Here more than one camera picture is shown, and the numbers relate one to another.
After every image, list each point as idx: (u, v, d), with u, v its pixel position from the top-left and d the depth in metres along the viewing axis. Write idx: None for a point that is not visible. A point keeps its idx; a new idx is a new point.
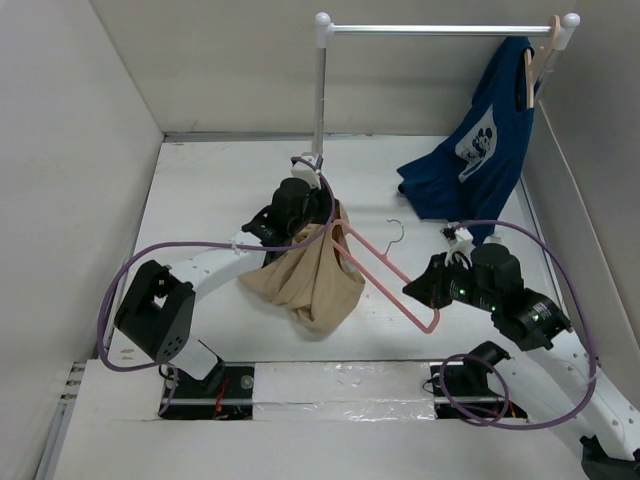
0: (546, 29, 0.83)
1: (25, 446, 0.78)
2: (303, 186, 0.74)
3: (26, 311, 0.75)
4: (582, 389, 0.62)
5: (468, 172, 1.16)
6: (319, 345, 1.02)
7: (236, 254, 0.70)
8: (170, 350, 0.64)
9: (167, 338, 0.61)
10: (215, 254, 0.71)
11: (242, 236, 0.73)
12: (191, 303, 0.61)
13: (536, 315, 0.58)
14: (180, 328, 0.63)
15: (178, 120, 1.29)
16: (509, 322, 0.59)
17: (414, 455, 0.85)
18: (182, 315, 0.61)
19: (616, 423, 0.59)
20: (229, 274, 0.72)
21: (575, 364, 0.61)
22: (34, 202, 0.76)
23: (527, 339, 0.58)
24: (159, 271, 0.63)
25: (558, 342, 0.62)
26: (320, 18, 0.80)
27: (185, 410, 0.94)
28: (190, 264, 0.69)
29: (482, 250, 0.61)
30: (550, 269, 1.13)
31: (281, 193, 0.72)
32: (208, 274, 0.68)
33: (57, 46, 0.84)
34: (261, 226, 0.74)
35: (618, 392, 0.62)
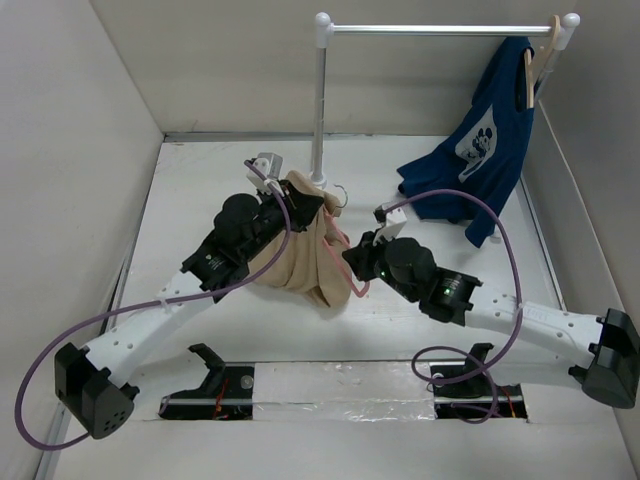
0: (546, 29, 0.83)
1: (24, 446, 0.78)
2: (253, 205, 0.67)
3: (26, 310, 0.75)
4: (512, 325, 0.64)
5: (468, 172, 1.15)
6: (321, 345, 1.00)
7: (167, 312, 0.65)
8: (112, 424, 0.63)
9: (100, 420, 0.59)
10: (141, 318, 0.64)
11: (176, 284, 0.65)
12: (114, 390, 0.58)
13: (450, 289, 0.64)
14: (116, 406, 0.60)
15: (178, 119, 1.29)
16: (433, 305, 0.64)
17: (413, 455, 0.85)
18: (107, 402, 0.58)
19: (562, 335, 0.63)
20: (168, 332, 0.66)
21: (500, 307, 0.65)
22: (33, 199, 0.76)
23: (455, 315, 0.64)
24: (77, 355, 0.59)
25: (478, 299, 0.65)
26: (320, 18, 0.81)
27: (185, 409, 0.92)
28: (112, 339, 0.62)
29: (397, 251, 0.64)
30: (549, 270, 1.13)
31: (224, 221, 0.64)
32: (132, 348, 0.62)
33: (57, 44, 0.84)
34: (207, 258, 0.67)
35: (546, 307, 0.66)
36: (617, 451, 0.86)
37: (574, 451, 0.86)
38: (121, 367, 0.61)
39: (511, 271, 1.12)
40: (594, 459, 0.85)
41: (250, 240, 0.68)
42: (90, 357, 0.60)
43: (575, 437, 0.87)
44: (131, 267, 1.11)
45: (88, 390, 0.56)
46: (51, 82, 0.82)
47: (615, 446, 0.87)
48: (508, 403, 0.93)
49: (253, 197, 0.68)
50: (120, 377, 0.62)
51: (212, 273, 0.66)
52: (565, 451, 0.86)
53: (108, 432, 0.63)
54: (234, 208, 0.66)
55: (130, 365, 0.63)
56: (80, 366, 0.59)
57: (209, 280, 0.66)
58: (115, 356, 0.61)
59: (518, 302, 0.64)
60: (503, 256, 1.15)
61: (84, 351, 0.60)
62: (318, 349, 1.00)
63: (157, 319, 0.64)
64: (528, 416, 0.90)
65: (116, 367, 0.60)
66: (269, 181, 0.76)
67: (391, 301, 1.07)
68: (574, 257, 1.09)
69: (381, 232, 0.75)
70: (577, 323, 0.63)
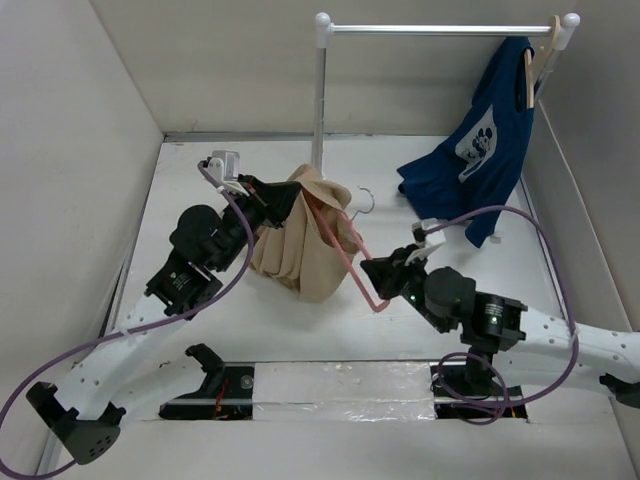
0: (546, 29, 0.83)
1: (24, 446, 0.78)
2: (210, 219, 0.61)
3: (26, 310, 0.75)
4: (569, 351, 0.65)
5: (468, 172, 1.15)
6: (319, 344, 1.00)
7: (130, 344, 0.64)
8: (99, 448, 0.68)
9: (81, 451, 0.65)
10: (105, 351, 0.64)
11: (140, 311, 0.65)
12: (83, 429, 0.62)
13: (495, 317, 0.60)
14: (96, 434, 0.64)
15: (178, 119, 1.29)
16: (480, 337, 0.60)
17: (414, 455, 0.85)
18: (79, 439, 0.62)
19: (618, 356, 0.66)
20: (137, 357, 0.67)
21: (552, 334, 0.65)
22: (33, 199, 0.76)
23: (502, 344, 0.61)
24: (44, 396, 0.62)
25: (528, 328, 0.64)
26: (320, 18, 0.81)
27: (186, 410, 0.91)
28: (77, 376, 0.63)
29: (438, 287, 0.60)
30: (550, 270, 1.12)
31: (179, 241, 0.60)
32: (98, 383, 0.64)
33: (57, 45, 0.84)
34: (171, 278, 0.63)
35: (596, 328, 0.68)
36: (617, 450, 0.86)
37: (574, 450, 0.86)
38: (89, 402, 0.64)
39: (511, 271, 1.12)
40: (594, 459, 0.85)
41: (218, 254, 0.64)
42: (59, 396, 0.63)
43: (575, 437, 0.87)
44: (131, 267, 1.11)
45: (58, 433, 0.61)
46: (51, 82, 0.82)
47: (615, 446, 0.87)
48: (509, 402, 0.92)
49: (208, 208, 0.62)
50: (92, 411, 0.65)
51: (178, 294, 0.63)
52: (565, 451, 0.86)
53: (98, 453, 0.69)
54: (188, 223, 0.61)
55: (100, 397, 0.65)
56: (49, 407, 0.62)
57: (174, 303, 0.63)
58: (82, 393, 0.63)
59: (571, 328, 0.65)
60: (503, 256, 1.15)
61: (52, 391, 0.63)
62: (318, 349, 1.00)
63: (121, 351, 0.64)
64: (528, 415, 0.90)
65: (86, 403, 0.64)
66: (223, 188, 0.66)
67: (392, 302, 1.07)
68: (574, 257, 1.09)
69: (416, 253, 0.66)
70: (628, 343, 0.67)
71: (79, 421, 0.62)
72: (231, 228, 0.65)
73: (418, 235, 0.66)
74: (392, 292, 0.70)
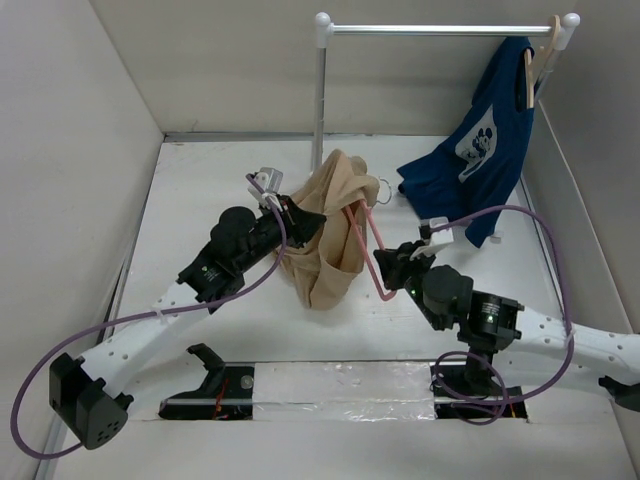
0: (546, 29, 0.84)
1: (25, 445, 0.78)
2: (248, 218, 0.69)
3: (26, 310, 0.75)
4: (565, 351, 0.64)
5: (468, 172, 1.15)
6: (318, 344, 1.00)
7: (162, 324, 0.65)
8: (105, 435, 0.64)
9: (94, 430, 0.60)
10: (137, 329, 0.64)
11: (172, 295, 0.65)
12: (108, 400, 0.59)
13: (491, 316, 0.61)
14: (112, 415, 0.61)
15: (178, 119, 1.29)
16: (475, 336, 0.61)
17: (414, 455, 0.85)
18: (102, 412, 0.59)
19: (614, 358, 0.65)
20: (164, 341, 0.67)
21: (548, 334, 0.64)
22: (33, 199, 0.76)
23: (498, 343, 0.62)
24: (72, 365, 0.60)
25: (524, 326, 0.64)
26: (320, 18, 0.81)
27: (185, 410, 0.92)
28: (106, 350, 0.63)
29: (437, 283, 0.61)
30: (550, 270, 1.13)
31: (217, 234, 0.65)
32: (126, 359, 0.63)
33: (57, 44, 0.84)
34: (203, 271, 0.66)
35: (593, 328, 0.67)
36: (616, 450, 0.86)
37: (574, 451, 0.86)
38: (114, 377, 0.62)
39: (511, 271, 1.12)
40: (594, 459, 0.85)
41: (246, 253, 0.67)
42: (85, 368, 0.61)
43: (575, 437, 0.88)
44: (132, 267, 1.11)
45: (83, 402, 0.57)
46: (51, 82, 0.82)
47: (615, 446, 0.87)
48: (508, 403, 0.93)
49: (247, 210, 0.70)
50: (113, 388, 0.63)
51: (207, 285, 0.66)
52: (565, 451, 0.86)
53: (101, 442, 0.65)
54: (232, 221, 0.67)
55: (124, 376, 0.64)
56: (73, 378, 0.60)
57: (203, 291, 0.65)
58: (109, 366, 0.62)
59: (568, 330, 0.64)
60: (503, 256, 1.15)
61: (79, 361, 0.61)
62: (318, 349, 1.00)
63: (151, 330, 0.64)
64: (528, 415, 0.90)
65: (111, 377, 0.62)
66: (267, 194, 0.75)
67: (392, 301, 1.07)
68: (574, 257, 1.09)
69: (422, 250, 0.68)
70: (625, 344, 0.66)
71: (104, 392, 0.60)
72: (260, 232, 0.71)
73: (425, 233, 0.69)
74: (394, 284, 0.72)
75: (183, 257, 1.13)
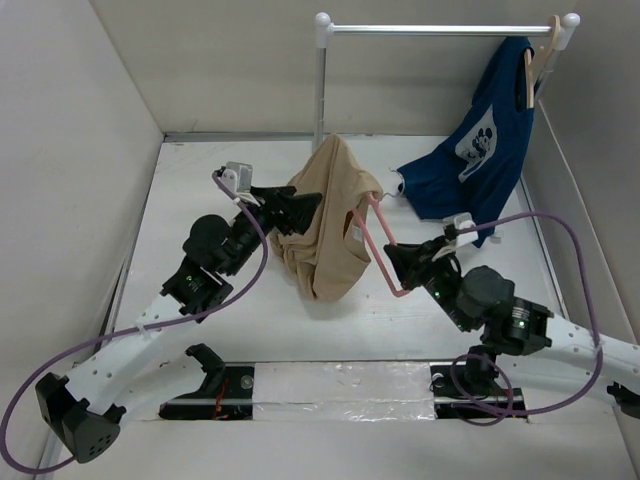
0: (546, 29, 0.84)
1: (24, 446, 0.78)
2: (220, 228, 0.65)
3: (26, 310, 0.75)
4: (592, 361, 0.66)
5: (468, 172, 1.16)
6: (319, 344, 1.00)
7: (145, 339, 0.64)
8: (99, 448, 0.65)
9: (85, 446, 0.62)
10: (121, 344, 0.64)
11: (156, 309, 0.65)
12: (93, 420, 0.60)
13: (522, 322, 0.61)
14: (98, 432, 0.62)
15: (178, 119, 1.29)
16: (506, 342, 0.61)
17: (414, 455, 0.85)
18: (88, 431, 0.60)
19: (638, 370, 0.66)
20: (151, 355, 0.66)
21: (577, 342, 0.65)
22: (33, 198, 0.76)
23: (525, 348, 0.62)
24: (55, 387, 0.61)
25: (554, 334, 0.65)
26: (320, 18, 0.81)
27: (185, 410, 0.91)
28: (90, 368, 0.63)
29: (481, 287, 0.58)
30: (550, 270, 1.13)
31: (189, 244, 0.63)
32: (111, 377, 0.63)
33: (57, 44, 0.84)
34: (186, 280, 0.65)
35: (617, 339, 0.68)
36: (617, 451, 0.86)
37: (575, 450, 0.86)
38: (99, 396, 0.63)
39: (510, 271, 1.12)
40: (594, 459, 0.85)
41: (228, 261, 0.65)
42: (70, 387, 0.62)
43: (576, 437, 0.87)
44: (131, 267, 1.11)
45: (67, 423, 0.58)
46: (51, 82, 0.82)
47: (615, 445, 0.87)
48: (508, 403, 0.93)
49: (217, 216, 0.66)
50: (101, 404, 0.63)
51: (192, 295, 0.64)
52: (565, 450, 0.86)
53: (97, 453, 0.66)
54: (201, 232, 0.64)
55: (110, 393, 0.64)
56: (59, 398, 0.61)
57: (188, 303, 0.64)
58: (93, 385, 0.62)
59: (596, 340, 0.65)
60: (503, 256, 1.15)
61: (64, 381, 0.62)
62: (318, 349, 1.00)
63: (135, 346, 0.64)
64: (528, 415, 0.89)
65: (96, 396, 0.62)
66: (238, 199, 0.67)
67: (392, 301, 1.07)
68: (574, 256, 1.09)
69: (445, 249, 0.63)
70: None
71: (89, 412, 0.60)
72: (240, 235, 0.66)
73: (450, 234, 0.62)
74: (415, 283, 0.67)
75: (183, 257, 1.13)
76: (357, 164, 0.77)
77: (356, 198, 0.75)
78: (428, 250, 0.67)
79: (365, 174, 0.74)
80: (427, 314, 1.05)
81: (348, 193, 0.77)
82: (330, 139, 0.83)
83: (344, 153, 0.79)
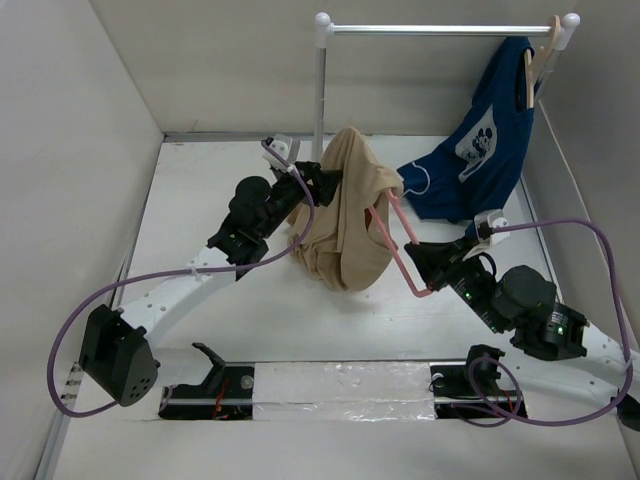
0: (546, 29, 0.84)
1: (25, 446, 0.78)
2: (263, 188, 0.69)
3: (27, 310, 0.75)
4: (623, 375, 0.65)
5: (468, 172, 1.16)
6: (318, 344, 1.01)
7: (197, 280, 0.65)
8: (137, 392, 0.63)
9: (132, 382, 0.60)
10: (172, 285, 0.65)
11: (205, 256, 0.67)
12: (147, 349, 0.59)
13: (560, 328, 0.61)
14: (144, 370, 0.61)
15: (178, 119, 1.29)
16: (541, 346, 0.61)
17: (413, 455, 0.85)
18: (140, 361, 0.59)
19: None
20: (194, 301, 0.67)
21: (610, 354, 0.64)
22: (33, 199, 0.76)
23: (560, 354, 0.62)
24: (110, 316, 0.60)
25: (590, 343, 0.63)
26: (320, 18, 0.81)
27: (185, 410, 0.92)
28: (145, 302, 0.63)
29: (524, 289, 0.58)
30: (550, 271, 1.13)
31: (235, 202, 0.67)
32: (163, 311, 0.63)
33: (57, 45, 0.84)
34: (230, 238, 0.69)
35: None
36: (616, 451, 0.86)
37: (575, 450, 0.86)
38: (152, 329, 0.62)
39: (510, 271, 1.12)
40: (594, 458, 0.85)
41: (267, 221, 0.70)
42: (125, 316, 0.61)
43: (576, 437, 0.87)
44: (132, 267, 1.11)
45: (126, 347, 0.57)
46: (52, 82, 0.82)
47: (615, 445, 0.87)
48: (508, 402, 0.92)
49: (259, 179, 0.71)
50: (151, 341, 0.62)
51: (237, 250, 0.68)
52: (565, 450, 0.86)
53: (134, 400, 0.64)
54: (246, 192, 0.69)
55: (158, 330, 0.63)
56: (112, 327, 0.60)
57: (234, 254, 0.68)
58: (148, 316, 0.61)
59: (627, 355, 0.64)
60: (503, 256, 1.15)
61: (118, 311, 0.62)
62: (318, 349, 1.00)
63: (186, 286, 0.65)
64: (528, 413, 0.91)
65: (151, 327, 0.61)
66: (292, 168, 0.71)
67: (392, 301, 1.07)
68: (574, 257, 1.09)
69: (478, 247, 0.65)
70: None
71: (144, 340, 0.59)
72: (278, 198, 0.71)
73: (483, 234, 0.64)
74: (443, 283, 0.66)
75: (183, 257, 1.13)
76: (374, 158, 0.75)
77: (374, 193, 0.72)
78: (457, 249, 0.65)
79: (383, 168, 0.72)
80: (427, 315, 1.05)
81: (365, 188, 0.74)
82: (345, 132, 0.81)
83: (360, 146, 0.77)
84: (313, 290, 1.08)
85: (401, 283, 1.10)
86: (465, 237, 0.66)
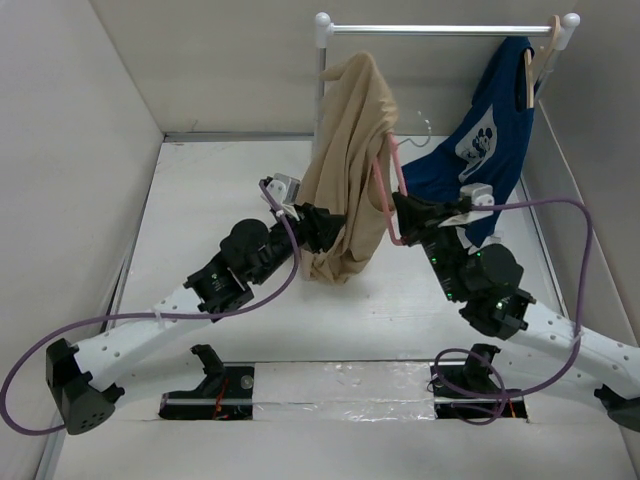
0: (546, 28, 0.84)
1: (24, 447, 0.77)
2: (261, 233, 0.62)
3: (26, 311, 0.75)
4: (568, 351, 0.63)
5: (468, 172, 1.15)
6: (316, 344, 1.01)
7: (159, 327, 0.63)
8: (89, 422, 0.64)
9: (77, 420, 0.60)
10: (135, 328, 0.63)
11: (175, 299, 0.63)
12: (89, 397, 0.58)
13: (502, 303, 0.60)
14: (92, 409, 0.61)
15: (178, 119, 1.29)
16: (483, 318, 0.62)
17: (413, 455, 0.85)
18: (82, 406, 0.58)
19: (618, 367, 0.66)
20: (158, 343, 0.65)
21: (555, 330, 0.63)
22: (32, 198, 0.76)
23: (502, 331, 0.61)
24: (64, 354, 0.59)
25: (532, 319, 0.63)
26: (320, 18, 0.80)
27: (184, 410, 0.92)
28: (100, 344, 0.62)
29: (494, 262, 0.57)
30: (549, 270, 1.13)
31: (228, 243, 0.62)
32: (117, 357, 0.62)
33: (56, 44, 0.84)
34: (212, 278, 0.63)
35: (602, 336, 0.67)
36: (617, 452, 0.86)
37: (574, 450, 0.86)
38: (103, 372, 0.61)
39: None
40: (594, 459, 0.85)
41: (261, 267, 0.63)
42: (78, 357, 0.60)
43: (575, 437, 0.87)
44: (131, 267, 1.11)
45: (68, 392, 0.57)
46: (51, 83, 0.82)
47: (615, 446, 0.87)
48: (508, 403, 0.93)
49: (259, 222, 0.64)
50: (100, 382, 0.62)
51: (214, 294, 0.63)
52: (564, 452, 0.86)
53: (87, 427, 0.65)
54: (243, 234, 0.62)
55: (111, 373, 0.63)
56: (65, 365, 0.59)
57: (209, 300, 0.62)
58: (100, 361, 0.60)
59: (576, 331, 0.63)
60: None
61: (73, 350, 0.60)
62: (317, 351, 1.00)
63: (148, 330, 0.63)
64: (528, 415, 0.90)
65: (99, 372, 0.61)
66: (281, 212, 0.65)
67: (391, 302, 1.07)
68: (573, 257, 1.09)
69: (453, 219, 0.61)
70: (631, 356, 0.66)
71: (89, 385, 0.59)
72: (274, 243, 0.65)
73: (461, 206, 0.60)
74: (415, 240, 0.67)
75: (183, 258, 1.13)
76: (385, 85, 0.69)
77: (378, 133, 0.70)
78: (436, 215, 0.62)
79: (388, 98, 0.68)
80: (426, 315, 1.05)
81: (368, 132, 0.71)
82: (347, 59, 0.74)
83: (369, 71, 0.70)
84: (314, 290, 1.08)
85: (401, 283, 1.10)
86: (446, 204, 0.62)
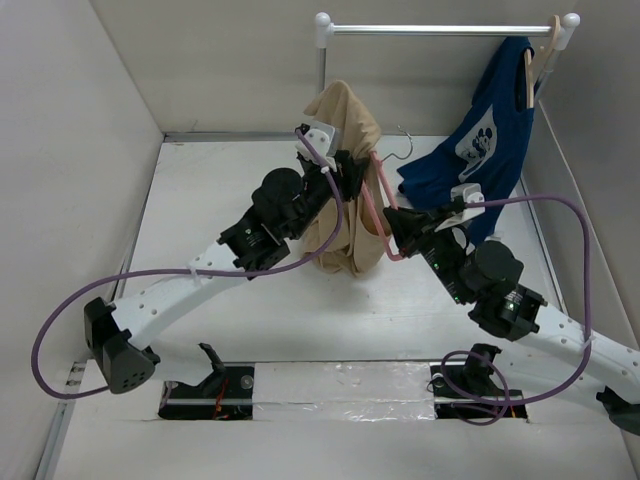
0: (546, 29, 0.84)
1: (23, 447, 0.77)
2: (293, 182, 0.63)
3: (26, 311, 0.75)
4: (579, 357, 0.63)
5: (468, 172, 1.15)
6: (316, 344, 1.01)
7: (194, 283, 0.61)
8: (132, 382, 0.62)
9: (118, 379, 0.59)
10: (170, 285, 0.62)
11: (210, 256, 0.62)
12: (130, 354, 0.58)
13: (512, 303, 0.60)
14: (132, 368, 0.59)
15: (179, 119, 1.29)
16: (491, 320, 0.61)
17: (414, 455, 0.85)
18: (123, 364, 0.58)
19: (627, 373, 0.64)
20: (194, 302, 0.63)
21: (566, 334, 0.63)
22: (32, 198, 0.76)
23: (512, 332, 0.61)
24: (102, 312, 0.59)
25: (542, 321, 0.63)
26: (320, 18, 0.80)
27: (186, 410, 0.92)
28: (137, 302, 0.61)
29: (487, 256, 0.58)
30: (549, 270, 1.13)
31: (260, 194, 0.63)
32: (155, 314, 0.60)
33: (56, 42, 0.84)
34: (246, 232, 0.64)
35: (612, 342, 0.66)
36: (617, 452, 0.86)
37: (573, 450, 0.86)
38: (142, 330, 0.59)
39: None
40: (593, 458, 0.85)
41: (293, 219, 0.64)
42: (115, 316, 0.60)
43: (576, 437, 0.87)
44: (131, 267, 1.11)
45: (107, 350, 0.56)
46: (51, 83, 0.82)
47: (615, 446, 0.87)
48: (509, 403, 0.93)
49: (292, 173, 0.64)
50: (140, 342, 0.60)
51: (249, 249, 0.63)
52: (564, 451, 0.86)
53: (129, 389, 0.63)
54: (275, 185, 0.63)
55: (150, 333, 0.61)
56: (104, 323, 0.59)
57: (244, 256, 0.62)
58: (137, 318, 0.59)
59: (585, 334, 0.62)
60: None
61: (110, 308, 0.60)
62: (318, 351, 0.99)
63: (184, 287, 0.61)
64: (528, 416, 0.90)
65: (138, 331, 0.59)
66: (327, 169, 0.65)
67: (391, 302, 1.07)
68: (574, 257, 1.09)
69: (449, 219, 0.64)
70: None
71: (129, 344, 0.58)
72: (309, 194, 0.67)
73: (456, 206, 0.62)
74: (415, 250, 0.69)
75: (183, 258, 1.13)
76: (362, 107, 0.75)
77: (361, 151, 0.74)
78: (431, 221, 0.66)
79: (367, 120, 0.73)
80: (426, 315, 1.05)
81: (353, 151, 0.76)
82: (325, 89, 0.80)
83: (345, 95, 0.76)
84: (314, 290, 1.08)
85: (402, 282, 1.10)
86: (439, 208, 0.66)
